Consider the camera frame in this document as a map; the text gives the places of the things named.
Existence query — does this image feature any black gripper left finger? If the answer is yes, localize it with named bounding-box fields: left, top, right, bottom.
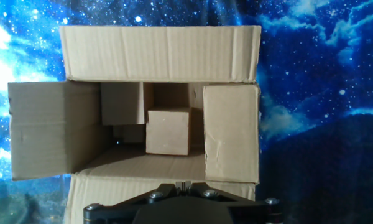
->
left=82, top=181, right=185, bottom=224

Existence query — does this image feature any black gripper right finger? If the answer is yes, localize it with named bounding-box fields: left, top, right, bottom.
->
left=183, top=181, right=283, bottom=224

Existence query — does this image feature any small brown cardboard box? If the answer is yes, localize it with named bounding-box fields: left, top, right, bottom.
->
left=145, top=107, right=192, bottom=156
left=101, top=82, right=147, bottom=126

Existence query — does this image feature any dark forest print cloth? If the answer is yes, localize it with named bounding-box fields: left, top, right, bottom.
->
left=0, top=113, right=373, bottom=224

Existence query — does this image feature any blue galaxy print cloth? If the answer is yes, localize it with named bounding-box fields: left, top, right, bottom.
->
left=0, top=0, right=373, bottom=187

